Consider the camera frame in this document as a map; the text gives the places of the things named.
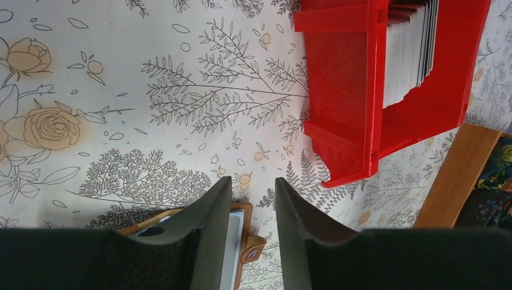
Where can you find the brown leather card holder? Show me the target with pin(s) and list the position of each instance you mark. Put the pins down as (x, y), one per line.
(241, 245)

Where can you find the dark rolled tie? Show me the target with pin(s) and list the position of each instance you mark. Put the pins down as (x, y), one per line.
(486, 208)
(497, 170)

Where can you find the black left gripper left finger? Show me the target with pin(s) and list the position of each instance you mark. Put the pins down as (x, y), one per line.
(186, 250)

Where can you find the floral table mat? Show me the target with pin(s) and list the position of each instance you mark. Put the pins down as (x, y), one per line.
(127, 108)

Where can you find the stack of credit cards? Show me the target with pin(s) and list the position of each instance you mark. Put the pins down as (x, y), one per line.
(410, 47)

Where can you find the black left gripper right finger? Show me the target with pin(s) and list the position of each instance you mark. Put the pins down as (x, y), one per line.
(310, 241)

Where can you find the red plastic bin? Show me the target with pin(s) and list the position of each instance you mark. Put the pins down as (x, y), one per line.
(345, 52)

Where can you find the orange compartment tray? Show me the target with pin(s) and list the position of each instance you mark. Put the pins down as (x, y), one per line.
(462, 166)

